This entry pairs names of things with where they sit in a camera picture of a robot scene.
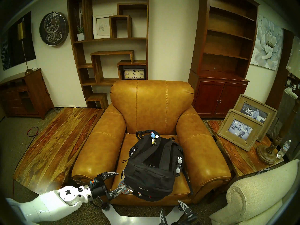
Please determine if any turned wood table lamp base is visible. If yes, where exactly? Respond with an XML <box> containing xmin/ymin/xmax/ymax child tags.
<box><xmin>257</xmin><ymin>103</ymin><xmax>300</xmax><ymax>165</ymax></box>

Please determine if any open geometric wooden shelf unit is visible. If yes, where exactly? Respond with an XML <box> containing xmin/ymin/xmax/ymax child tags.
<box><xmin>67</xmin><ymin>0</ymin><xmax>150</xmax><ymax>109</ymax></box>

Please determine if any blue keychain charm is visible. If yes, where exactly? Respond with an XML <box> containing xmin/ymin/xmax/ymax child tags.
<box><xmin>150</xmin><ymin>132</ymin><xmax>160</xmax><ymax>146</ymax></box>

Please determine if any small potted plant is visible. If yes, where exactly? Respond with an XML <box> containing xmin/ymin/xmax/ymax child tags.
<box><xmin>75</xmin><ymin>9</ymin><xmax>86</xmax><ymax>41</ymax></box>

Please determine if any rustic wood side table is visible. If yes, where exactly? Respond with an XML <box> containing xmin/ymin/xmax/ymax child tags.
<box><xmin>206</xmin><ymin>120</ymin><xmax>284</xmax><ymax>180</ymax></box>

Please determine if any large weathered wood photo frame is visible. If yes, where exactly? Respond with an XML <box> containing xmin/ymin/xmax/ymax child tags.
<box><xmin>233</xmin><ymin>94</ymin><xmax>278</xmax><ymax>142</ymax></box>

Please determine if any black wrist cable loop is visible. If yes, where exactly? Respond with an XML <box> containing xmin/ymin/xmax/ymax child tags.
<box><xmin>90</xmin><ymin>200</ymin><xmax>109</xmax><ymax>209</ymax></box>

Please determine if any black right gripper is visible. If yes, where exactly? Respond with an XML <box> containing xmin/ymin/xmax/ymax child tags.
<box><xmin>159</xmin><ymin>200</ymin><xmax>197</xmax><ymax>225</ymax></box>

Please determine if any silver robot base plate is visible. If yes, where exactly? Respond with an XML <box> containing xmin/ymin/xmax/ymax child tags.
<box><xmin>101</xmin><ymin>202</ymin><xmax>185</xmax><ymax>225</ymax></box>

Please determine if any teal red plaid pouch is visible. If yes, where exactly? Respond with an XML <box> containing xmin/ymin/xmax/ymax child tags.
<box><xmin>120</xmin><ymin>179</ymin><xmax>133</xmax><ymax>195</ymax></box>

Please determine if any clear plastic water bottle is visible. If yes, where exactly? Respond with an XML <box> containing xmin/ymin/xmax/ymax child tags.
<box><xmin>276</xmin><ymin>139</ymin><xmax>292</xmax><ymax>160</ymax></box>

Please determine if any red floor cable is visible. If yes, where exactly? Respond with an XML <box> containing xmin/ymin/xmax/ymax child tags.
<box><xmin>27</xmin><ymin>127</ymin><xmax>41</xmax><ymax>137</ymax></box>

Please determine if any tan leather armchair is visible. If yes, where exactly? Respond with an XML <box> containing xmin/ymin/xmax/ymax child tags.
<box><xmin>71</xmin><ymin>80</ymin><xmax>232</xmax><ymax>206</ymax></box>

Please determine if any long striped wood coffee table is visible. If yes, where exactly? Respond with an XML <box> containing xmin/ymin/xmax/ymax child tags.
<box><xmin>13</xmin><ymin>107</ymin><xmax>105</xmax><ymax>195</ymax></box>

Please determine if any dark wood sideboard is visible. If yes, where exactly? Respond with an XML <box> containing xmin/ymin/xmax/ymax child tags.
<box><xmin>0</xmin><ymin>68</ymin><xmax>55</xmax><ymax>120</ymax></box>

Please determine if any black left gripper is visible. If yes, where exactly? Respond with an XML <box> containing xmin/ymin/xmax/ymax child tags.
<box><xmin>89</xmin><ymin>172</ymin><xmax>127</xmax><ymax>204</ymax></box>

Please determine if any gold shade slim lamp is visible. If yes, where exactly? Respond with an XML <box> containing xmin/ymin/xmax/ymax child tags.
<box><xmin>18</xmin><ymin>19</ymin><xmax>34</xmax><ymax>75</ymax></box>

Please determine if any dark zebra wall art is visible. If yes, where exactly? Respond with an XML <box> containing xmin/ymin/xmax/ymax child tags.
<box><xmin>0</xmin><ymin>11</ymin><xmax>37</xmax><ymax>71</ymax></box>

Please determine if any cherry wood bookcase cabinet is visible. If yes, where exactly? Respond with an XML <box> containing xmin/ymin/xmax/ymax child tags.
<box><xmin>187</xmin><ymin>0</ymin><xmax>260</xmax><ymax>119</ymax></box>

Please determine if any grey upholstered chair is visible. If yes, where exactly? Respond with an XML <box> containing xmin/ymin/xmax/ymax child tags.
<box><xmin>273</xmin><ymin>87</ymin><xmax>299</xmax><ymax>143</ymax></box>

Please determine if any rectangular roman numeral clock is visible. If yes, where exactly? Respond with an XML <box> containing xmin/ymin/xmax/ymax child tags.
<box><xmin>123</xmin><ymin>69</ymin><xmax>145</xmax><ymax>80</ymax></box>

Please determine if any small weathered wood photo frame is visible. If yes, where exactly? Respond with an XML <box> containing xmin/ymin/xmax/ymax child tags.
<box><xmin>217</xmin><ymin>109</ymin><xmax>265</xmax><ymax>152</ymax></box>

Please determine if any white framed certificate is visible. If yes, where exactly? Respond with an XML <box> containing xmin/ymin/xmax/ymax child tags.
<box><xmin>93</xmin><ymin>14</ymin><xmax>114</xmax><ymax>39</ymax></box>

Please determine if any round black wall clock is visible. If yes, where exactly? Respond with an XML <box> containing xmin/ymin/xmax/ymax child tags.
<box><xmin>39</xmin><ymin>12</ymin><xmax>69</xmax><ymax>46</ymax></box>

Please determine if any white flower canvas painting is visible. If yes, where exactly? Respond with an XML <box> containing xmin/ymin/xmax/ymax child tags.
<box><xmin>250</xmin><ymin>15</ymin><xmax>284</xmax><ymax>71</ymax></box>

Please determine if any black zippered backpack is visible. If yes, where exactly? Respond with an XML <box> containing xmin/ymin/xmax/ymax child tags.
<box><xmin>121</xmin><ymin>130</ymin><xmax>194</xmax><ymax>202</ymax></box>

